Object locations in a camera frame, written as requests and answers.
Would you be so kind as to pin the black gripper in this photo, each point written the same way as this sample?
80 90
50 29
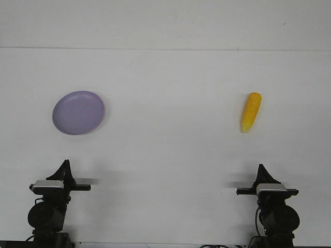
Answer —
263 176
62 197

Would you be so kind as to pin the yellow toy corn cob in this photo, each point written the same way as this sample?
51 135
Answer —
250 111

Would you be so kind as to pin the purple round plate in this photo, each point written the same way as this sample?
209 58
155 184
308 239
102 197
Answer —
78 112

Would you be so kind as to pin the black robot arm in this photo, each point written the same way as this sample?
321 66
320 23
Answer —
275 221
47 216

